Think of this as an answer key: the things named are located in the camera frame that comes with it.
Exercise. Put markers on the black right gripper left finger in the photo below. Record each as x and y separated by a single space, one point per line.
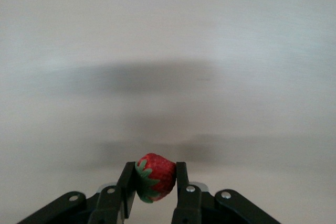
107 203

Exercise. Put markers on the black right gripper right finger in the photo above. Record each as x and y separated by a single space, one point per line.
187 203

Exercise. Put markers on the red toy strawberry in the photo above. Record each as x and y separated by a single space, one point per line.
162 171

